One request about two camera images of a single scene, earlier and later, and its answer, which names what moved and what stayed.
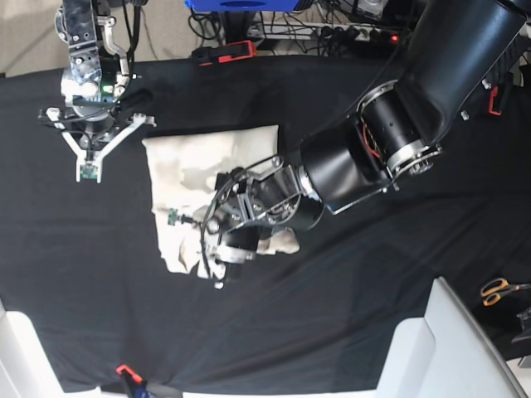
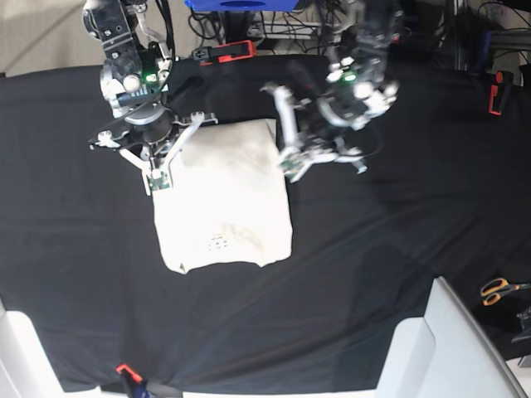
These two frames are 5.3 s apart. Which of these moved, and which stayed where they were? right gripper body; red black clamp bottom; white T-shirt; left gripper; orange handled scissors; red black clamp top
Moved: left gripper; right gripper body
Stayed: white T-shirt; orange handled scissors; red black clamp bottom; red black clamp top
